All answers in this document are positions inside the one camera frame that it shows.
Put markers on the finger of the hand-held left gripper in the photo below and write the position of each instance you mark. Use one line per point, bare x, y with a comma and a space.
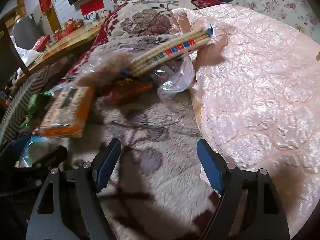
30, 185
47, 158

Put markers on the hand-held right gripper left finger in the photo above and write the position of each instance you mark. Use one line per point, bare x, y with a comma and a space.
107, 166

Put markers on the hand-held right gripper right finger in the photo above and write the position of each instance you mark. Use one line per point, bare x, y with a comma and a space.
210, 166

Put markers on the striped cardboard box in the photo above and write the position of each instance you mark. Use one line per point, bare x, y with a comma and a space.
17, 105

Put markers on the red snack packet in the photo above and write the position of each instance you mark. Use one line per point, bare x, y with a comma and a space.
130, 92

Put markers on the teal snack packet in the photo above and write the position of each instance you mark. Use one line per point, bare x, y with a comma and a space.
30, 150

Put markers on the orange snack packet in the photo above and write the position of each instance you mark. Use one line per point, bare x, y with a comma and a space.
67, 110

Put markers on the floral fleece blanket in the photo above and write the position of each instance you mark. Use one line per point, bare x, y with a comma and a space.
155, 130

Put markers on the pink quilt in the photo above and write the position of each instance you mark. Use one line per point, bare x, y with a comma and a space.
250, 92

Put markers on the clear bag of brown nuts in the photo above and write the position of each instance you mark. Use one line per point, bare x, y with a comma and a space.
105, 67

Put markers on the white cloth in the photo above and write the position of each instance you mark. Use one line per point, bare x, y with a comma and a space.
26, 55

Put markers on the red gift box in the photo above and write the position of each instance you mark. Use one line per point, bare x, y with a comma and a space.
42, 43

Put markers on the beige cracker packet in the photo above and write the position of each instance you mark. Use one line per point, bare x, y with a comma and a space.
170, 52

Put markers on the wooden table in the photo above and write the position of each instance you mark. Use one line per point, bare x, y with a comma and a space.
72, 37

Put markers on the plush toys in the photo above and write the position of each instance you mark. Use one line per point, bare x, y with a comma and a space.
73, 23

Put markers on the large wedding photo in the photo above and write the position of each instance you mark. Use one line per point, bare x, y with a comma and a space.
120, 2

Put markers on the floral bedsheet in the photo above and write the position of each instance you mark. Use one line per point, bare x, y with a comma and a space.
275, 0

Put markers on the couple photo frame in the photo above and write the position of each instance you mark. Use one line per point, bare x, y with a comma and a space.
90, 16

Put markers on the small photo frame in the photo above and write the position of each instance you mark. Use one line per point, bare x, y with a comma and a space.
105, 12

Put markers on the red wall banner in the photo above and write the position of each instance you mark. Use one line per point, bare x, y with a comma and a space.
92, 6

